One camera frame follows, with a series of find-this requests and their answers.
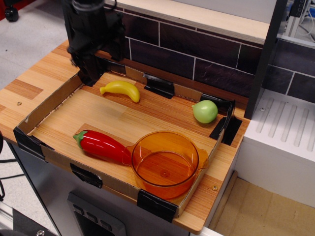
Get white toy sink drainboard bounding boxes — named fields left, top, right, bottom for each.
left=235, top=89, right=315, bottom=207

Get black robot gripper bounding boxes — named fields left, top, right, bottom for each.
left=71, top=7, right=125, bottom=84

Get dark wooden post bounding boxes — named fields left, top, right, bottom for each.
left=61, top=0, right=73, bottom=55

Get red plastic chili pepper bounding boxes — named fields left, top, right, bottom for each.
left=73, top=130, right=131, bottom=165

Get green plastic apple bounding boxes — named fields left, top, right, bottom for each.
left=192, top=100, right=219, bottom=124

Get cardboard fence with black tape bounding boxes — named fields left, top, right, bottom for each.
left=14, top=54, right=246, bottom=230

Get grey toy oven front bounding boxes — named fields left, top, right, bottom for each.
left=67, top=193, right=127, bottom=236

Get orange transparent plastic pot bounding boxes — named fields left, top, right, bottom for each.
left=122, top=131, right=208, bottom=200

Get yellow plastic banana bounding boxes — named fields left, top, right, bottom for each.
left=99, top=81, right=140, bottom=103

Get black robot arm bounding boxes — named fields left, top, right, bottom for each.
left=62, top=0, right=126, bottom=87

